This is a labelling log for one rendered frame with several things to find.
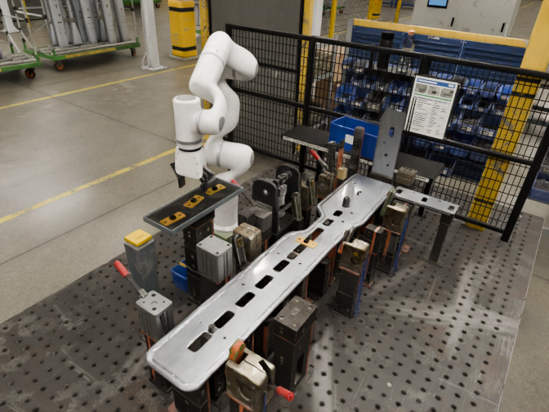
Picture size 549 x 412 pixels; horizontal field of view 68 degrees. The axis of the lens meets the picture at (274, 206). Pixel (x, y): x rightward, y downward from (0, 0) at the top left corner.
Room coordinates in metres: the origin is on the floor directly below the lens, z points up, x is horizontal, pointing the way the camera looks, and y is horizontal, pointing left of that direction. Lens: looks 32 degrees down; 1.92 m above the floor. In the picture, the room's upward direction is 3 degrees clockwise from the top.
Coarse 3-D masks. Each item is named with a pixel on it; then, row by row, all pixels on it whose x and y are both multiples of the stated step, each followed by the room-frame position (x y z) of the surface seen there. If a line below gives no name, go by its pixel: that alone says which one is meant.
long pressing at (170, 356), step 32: (352, 192) 1.65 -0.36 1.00; (384, 192) 1.66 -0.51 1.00; (320, 224) 1.37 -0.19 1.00; (352, 224) 1.38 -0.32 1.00; (320, 256) 1.16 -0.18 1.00; (224, 288) 0.97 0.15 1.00; (256, 288) 0.98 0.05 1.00; (288, 288) 0.99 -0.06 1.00; (192, 320) 0.83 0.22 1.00; (256, 320) 0.84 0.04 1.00; (160, 352) 0.71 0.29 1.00; (192, 352) 0.72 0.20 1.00; (224, 352) 0.72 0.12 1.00; (192, 384) 0.62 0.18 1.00
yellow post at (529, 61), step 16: (544, 0) 1.88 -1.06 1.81; (544, 16) 1.87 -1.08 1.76; (544, 32) 1.86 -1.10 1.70; (528, 48) 1.88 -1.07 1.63; (544, 48) 1.85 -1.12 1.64; (528, 64) 1.87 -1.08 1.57; (544, 64) 1.83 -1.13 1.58; (528, 80) 1.85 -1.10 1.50; (512, 96) 1.87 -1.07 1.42; (528, 96) 1.84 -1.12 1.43; (512, 112) 1.86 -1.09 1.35; (528, 112) 1.83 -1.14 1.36; (512, 128) 1.85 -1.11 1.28; (512, 144) 1.84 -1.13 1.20; (496, 160) 1.86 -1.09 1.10; (496, 176) 1.85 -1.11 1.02; (480, 192) 1.87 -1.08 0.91; (496, 192) 1.83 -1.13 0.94; (480, 208) 1.85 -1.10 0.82
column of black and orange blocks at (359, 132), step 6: (354, 132) 1.97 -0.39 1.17; (360, 132) 1.95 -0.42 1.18; (354, 138) 1.97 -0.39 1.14; (360, 138) 1.95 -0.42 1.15; (354, 144) 1.96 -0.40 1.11; (360, 144) 1.96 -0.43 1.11; (354, 150) 1.96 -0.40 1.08; (360, 150) 1.97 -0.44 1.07; (354, 156) 1.96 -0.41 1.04; (354, 162) 1.96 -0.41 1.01; (354, 168) 1.95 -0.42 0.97; (348, 174) 1.97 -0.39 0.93
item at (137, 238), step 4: (132, 232) 1.03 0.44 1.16; (136, 232) 1.03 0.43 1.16; (140, 232) 1.03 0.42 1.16; (144, 232) 1.03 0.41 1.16; (128, 236) 1.01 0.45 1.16; (132, 236) 1.01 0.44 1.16; (136, 236) 1.01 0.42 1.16; (140, 236) 1.01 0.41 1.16; (144, 236) 1.01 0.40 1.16; (148, 236) 1.01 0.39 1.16; (128, 240) 0.99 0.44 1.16; (132, 240) 0.99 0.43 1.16; (136, 240) 0.99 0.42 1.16; (140, 240) 0.99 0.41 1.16; (144, 240) 0.99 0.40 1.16; (136, 244) 0.97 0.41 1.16; (140, 244) 0.98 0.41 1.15
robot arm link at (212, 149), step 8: (224, 72) 1.62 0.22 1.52; (232, 72) 1.62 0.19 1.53; (224, 80) 1.66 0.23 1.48; (224, 88) 1.64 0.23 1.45; (232, 96) 1.64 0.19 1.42; (232, 104) 1.63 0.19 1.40; (232, 112) 1.63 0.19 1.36; (232, 120) 1.63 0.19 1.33; (224, 128) 1.62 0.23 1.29; (232, 128) 1.64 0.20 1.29; (216, 136) 1.62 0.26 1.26; (208, 144) 1.63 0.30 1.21; (216, 144) 1.64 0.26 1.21; (208, 152) 1.62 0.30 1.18; (216, 152) 1.62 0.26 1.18; (208, 160) 1.62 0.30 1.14; (216, 160) 1.61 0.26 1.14
